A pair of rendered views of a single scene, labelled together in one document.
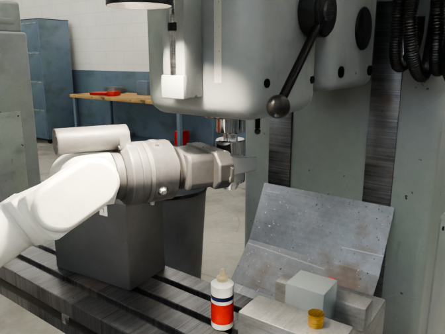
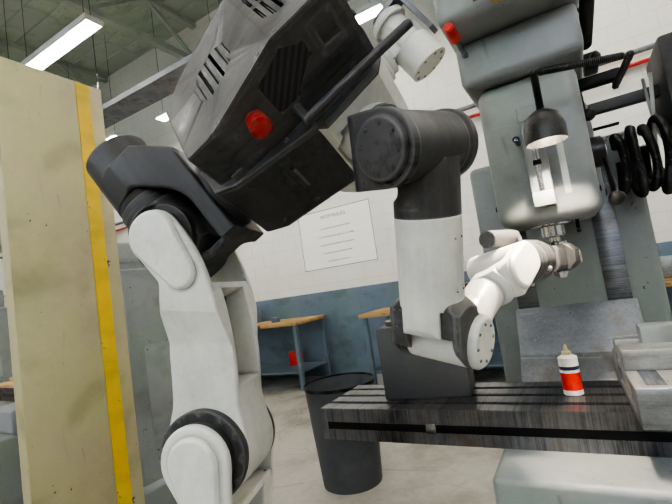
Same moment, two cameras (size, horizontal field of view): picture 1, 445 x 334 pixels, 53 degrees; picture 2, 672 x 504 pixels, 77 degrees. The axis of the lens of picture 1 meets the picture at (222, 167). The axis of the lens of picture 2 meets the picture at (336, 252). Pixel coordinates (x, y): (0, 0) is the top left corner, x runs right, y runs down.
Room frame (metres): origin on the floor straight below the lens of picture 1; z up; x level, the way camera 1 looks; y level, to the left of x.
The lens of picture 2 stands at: (-0.20, 0.60, 1.24)
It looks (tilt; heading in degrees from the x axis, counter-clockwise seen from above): 5 degrees up; 352
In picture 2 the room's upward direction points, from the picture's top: 9 degrees counter-clockwise
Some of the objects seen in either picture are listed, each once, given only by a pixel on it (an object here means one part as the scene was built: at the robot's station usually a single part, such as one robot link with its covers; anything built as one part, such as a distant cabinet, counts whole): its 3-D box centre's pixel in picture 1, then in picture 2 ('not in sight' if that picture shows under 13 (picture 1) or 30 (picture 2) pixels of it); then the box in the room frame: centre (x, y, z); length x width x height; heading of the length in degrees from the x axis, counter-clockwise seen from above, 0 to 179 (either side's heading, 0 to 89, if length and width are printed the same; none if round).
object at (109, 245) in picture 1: (108, 226); (425, 354); (0.93, 0.25, 1.03); 0.22 x 0.12 x 0.20; 60
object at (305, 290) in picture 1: (310, 299); (657, 338); (0.60, -0.13, 1.04); 0.06 x 0.05 x 0.06; 55
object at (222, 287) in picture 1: (222, 297); (569, 369); (0.71, 0.00, 0.98); 0.04 x 0.04 x 0.11
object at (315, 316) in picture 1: (315, 318); not in sight; (0.54, -0.13, 1.05); 0.02 x 0.02 x 0.02
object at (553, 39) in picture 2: not in sight; (524, 74); (0.72, -0.04, 1.68); 0.34 x 0.24 x 0.10; 143
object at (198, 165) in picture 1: (178, 169); (538, 261); (0.64, 0.07, 1.23); 0.13 x 0.12 x 0.10; 31
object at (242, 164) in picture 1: (240, 165); not in sight; (0.66, -0.03, 1.23); 0.06 x 0.02 x 0.03; 121
